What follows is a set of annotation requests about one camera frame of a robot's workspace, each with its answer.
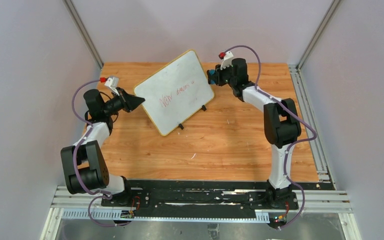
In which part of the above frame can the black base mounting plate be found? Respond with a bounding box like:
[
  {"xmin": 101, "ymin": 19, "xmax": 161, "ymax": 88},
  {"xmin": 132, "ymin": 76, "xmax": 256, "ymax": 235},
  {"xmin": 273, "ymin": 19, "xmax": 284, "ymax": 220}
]
[{"xmin": 101, "ymin": 180, "xmax": 299, "ymax": 220}]

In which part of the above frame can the wire whiteboard stand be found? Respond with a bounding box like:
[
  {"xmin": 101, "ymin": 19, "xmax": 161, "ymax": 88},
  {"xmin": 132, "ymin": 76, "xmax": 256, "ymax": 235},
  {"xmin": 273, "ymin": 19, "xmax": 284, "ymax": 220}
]
[{"xmin": 178, "ymin": 105, "xmax": 207, "ymax": 130}]

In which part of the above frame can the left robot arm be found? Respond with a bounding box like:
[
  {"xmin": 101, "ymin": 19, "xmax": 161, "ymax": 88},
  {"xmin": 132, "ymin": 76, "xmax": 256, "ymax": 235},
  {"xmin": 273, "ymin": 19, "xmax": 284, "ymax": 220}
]
[{"xmin": 60, "ymin": 87, "xmax": 145, "ymax": 202}]

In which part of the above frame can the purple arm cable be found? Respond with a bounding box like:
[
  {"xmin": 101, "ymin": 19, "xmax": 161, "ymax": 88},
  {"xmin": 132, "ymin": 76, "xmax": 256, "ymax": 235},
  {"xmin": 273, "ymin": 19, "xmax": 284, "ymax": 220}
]
[
  {"xmin": 218, "ymin": 44, "xmax": 318, "ymax": 231},
  {"xmin": 71, "ymin": 76, "xmax": 132, "ymax": 228}
]

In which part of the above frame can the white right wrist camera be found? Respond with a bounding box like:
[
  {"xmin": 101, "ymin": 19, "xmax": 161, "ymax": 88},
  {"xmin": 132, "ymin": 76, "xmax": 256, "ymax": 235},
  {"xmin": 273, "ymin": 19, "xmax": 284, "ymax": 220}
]
[{"xmin": 219, "ymin": 51, "xmax": 234, "ymax": 70}]

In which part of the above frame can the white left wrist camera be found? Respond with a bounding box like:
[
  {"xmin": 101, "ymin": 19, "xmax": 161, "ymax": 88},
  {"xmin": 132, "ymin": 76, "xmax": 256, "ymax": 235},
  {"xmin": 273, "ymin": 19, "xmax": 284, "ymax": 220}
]
[{"xmin": 104, "ymin": 76, "xmax": 120, "ymax": 96}]

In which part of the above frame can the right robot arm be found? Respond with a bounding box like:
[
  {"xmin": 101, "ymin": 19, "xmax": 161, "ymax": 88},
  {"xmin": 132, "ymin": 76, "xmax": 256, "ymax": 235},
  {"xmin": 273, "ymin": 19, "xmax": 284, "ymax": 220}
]
[{"xmin": 206, "ymin": 58, "xmax": 302, "ymax": 205}]

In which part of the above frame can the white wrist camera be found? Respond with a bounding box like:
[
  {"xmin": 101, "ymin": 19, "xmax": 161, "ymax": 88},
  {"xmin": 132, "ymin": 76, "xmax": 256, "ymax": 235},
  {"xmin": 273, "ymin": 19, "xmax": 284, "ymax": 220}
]
[
  {"xmin": 219, "ymin": 51, "xmax": 234, "ymax": 70},
  {"xmin": 104, "ymin": 76, "xmax": 120, "ymax": 96}
]

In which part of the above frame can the blue whiteboard eraser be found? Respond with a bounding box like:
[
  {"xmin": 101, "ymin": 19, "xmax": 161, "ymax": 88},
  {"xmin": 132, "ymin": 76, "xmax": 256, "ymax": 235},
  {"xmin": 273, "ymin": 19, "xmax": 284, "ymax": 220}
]
[{"xmin": 207, "ymin": 69, "xmax": 217, "ymax": 85}]

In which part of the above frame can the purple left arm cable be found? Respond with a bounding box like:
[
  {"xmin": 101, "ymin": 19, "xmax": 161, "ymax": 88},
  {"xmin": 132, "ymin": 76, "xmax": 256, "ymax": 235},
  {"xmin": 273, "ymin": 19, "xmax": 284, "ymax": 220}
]
[{"xmin": 71, "ymin": 76, "xmax": 132, "ymax": 228}]

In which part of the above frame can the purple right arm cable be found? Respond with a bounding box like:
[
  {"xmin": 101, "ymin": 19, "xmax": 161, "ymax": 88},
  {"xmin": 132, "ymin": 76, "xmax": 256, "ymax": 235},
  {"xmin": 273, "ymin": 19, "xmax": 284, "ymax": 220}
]
[{"xmin": 218, "ymin": 44, "xmax": 318, "ymax": 231}]

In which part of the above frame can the yellow framed whiteboard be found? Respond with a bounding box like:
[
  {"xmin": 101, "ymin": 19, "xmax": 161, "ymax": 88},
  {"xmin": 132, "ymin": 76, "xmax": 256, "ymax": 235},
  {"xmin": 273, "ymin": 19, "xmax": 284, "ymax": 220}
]
[{"xmin": 133, "ymin": 49, "xmax": 215, "ymax": 136}]

